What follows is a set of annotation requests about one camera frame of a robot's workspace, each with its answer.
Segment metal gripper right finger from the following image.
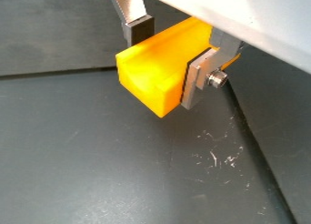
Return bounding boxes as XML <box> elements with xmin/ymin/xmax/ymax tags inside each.
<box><xmin>181</xmin><ymin>27</ymin><xmax>244</xmax><ymax>109</ymax></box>

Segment yellow arch block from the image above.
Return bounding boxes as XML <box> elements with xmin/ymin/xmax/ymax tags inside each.
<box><xmin>115</xmin><ymin>16</ymin><xmax>240</xmax><ymax>118</ymax></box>

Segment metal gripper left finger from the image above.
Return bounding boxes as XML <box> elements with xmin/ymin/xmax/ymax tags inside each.
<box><xmin>111</xmin><ymin>0</ymin><xmax>155</xmax><ymax>46</ymax></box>

